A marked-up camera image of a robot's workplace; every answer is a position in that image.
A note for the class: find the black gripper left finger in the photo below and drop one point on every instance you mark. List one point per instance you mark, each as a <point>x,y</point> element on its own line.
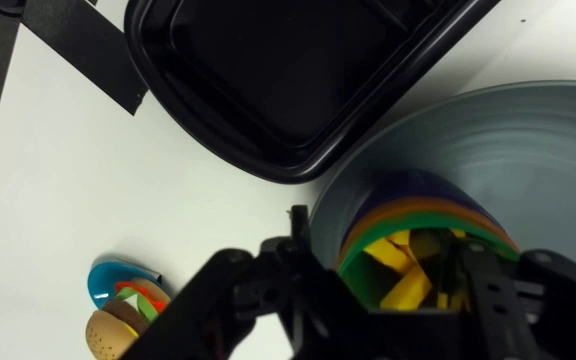
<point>299,227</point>

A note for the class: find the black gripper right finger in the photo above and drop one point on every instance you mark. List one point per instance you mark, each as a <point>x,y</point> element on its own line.
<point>481,289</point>

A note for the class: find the stack of colourful plastic cups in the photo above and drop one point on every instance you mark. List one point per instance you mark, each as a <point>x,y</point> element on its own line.
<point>413,201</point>

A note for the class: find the grey round plate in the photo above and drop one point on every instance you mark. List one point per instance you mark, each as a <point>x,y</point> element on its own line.
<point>513,148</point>

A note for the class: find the small blue plate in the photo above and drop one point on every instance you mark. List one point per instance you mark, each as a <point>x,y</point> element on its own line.
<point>105,277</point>

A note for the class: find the yellow toy fries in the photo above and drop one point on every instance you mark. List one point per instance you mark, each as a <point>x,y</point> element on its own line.
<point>418,269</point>

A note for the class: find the black plastic tray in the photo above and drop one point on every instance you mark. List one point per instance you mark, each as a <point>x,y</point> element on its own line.
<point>282,89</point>

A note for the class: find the toy hamburger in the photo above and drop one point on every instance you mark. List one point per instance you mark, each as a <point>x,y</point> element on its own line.
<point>119,323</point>

